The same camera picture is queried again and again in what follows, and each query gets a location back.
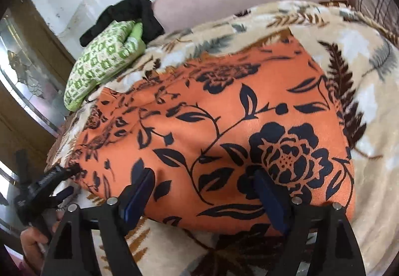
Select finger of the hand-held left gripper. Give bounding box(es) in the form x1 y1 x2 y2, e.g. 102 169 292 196
39 164 81 191
47 187 75 206

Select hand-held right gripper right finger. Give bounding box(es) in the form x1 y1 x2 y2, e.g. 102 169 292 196
253 168 367 276

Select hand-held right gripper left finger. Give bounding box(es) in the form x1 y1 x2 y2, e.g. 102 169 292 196
40 167 156 276

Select orange black floral garment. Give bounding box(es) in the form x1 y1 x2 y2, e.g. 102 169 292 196
70 35 357 237

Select person's left hand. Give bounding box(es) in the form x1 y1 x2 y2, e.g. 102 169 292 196
20 212 63 268

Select frosted glass door pane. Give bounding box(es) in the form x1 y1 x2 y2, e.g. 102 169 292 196
0 9 70 137

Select green white patterned pillow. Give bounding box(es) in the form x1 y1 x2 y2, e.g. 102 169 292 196
63 20 146 112

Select beige leaf print blanket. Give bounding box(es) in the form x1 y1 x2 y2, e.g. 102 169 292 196
44 0 399 276

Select brown wooden door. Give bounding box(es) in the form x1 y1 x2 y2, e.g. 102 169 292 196
0 0 78 170

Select black cloth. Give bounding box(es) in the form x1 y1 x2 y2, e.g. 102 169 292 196
79 0 165 47

